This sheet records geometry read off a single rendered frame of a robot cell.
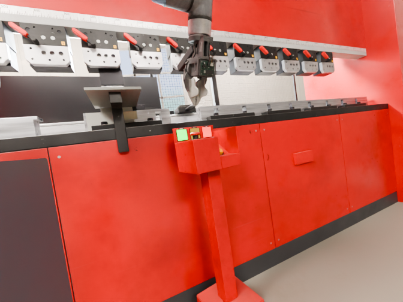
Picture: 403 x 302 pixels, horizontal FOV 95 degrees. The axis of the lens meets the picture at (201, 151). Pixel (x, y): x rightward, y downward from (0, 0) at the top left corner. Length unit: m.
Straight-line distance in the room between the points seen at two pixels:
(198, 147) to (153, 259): 0.55
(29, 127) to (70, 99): 0.59
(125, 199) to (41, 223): 0.55
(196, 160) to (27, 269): 0.47
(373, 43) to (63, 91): 2.53
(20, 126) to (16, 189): 0.74
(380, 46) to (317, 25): 0.67
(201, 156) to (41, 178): 0.44
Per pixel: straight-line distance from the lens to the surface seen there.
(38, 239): 0.33
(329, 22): 2.08
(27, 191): 0.31
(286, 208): 1.27
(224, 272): 0.88
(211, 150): 0.66
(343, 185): 1.70
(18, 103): 1.63
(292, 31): 1.70
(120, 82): 1.03
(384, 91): 2.33
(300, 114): 1.36
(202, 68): 0.63
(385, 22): 2.43
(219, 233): 0.80
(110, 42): 1.07
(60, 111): 1.55
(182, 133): 0.78
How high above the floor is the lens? 0.76
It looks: 2 degrees down
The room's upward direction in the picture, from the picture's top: 8 degrees counter-clockwise
